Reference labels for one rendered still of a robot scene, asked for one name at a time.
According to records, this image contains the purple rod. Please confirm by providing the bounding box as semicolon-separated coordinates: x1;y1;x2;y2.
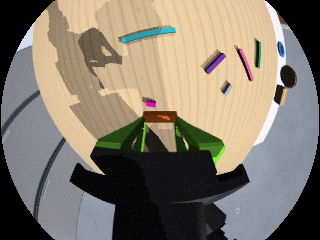
205;53;226;74

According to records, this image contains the small magenta block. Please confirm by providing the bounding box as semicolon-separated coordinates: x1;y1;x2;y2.
146;100;156;107

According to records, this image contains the pink rod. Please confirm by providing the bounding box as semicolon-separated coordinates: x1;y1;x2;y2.
237;49;254;82

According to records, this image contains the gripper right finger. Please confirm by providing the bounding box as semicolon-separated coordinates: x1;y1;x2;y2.
174;116;226;164

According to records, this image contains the green rod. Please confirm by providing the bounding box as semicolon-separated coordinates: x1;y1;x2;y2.
256;41;261;69

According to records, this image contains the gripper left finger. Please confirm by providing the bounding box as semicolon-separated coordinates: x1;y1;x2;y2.
94;116;146;152

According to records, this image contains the orange rod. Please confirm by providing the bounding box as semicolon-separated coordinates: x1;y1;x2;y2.
142;111;178;123

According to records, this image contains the grey rod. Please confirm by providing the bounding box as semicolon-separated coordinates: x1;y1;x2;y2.
222;83;233;96

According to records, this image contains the turquoise rod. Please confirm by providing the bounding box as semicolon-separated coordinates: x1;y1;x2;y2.
121;27;176;44

